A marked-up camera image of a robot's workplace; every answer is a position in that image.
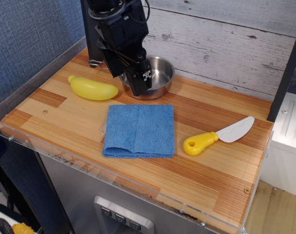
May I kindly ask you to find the yellow toy banana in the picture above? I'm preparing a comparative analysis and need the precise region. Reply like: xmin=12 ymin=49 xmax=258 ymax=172
xmin=68 ymin=75 xmax=118 ymax=101

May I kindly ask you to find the silver button control panel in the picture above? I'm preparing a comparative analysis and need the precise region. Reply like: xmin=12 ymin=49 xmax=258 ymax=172
xmin=94 ymin=195 xmax=155 ymax=234

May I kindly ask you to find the small steel saucepan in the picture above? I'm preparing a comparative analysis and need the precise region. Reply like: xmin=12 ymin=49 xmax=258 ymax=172
xmin=88 ymin=56 xmax=176 ymax=100

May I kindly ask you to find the yellow handled toy knife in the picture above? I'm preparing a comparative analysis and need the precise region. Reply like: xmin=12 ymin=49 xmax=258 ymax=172
xmin=183 ymin=116 xmax=255 ymax=156

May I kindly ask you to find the white ribbed side unit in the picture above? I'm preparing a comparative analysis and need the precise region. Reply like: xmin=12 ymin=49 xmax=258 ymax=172
xmin=260 ymin=93 xmax=296 ymax=195

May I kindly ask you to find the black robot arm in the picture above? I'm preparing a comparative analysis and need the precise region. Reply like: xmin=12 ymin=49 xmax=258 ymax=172
xmin=88 ymin=0 xmax=152 ymax=97

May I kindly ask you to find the black right frame post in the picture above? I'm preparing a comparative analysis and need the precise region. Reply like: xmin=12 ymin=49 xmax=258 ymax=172
xmin=267 ymin=36 xmax=296 ymax=122

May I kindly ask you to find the yellow black object bottom left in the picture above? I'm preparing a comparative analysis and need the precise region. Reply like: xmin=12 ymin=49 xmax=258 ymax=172
xmin=0 ymin=218 xmax=36 ymax=234

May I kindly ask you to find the black left frame post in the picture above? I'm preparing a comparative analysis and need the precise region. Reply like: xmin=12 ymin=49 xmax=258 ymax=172
xmin=80 ymin=0 xmax=103 ymax=62

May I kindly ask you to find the black frame post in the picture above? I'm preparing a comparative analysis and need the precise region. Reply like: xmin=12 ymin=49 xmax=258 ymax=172
xmin=80 ymin=0 xmax=103 ymax=62
xmin=267 ymin=36 xmax=296 ymax=122

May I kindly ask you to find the blue towel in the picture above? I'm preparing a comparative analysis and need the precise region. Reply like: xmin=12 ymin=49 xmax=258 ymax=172
xmin=102 ymin=104 xmax=175 ymax=158

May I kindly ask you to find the clear acrylic table guard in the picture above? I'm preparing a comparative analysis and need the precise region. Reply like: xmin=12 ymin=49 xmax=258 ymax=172
xmin=0 ymin=117 xmax=273 ymax=234

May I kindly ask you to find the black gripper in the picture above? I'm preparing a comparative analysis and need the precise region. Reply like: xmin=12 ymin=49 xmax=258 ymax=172
xmin=94 ymin=0 xmax=152 ymax=97

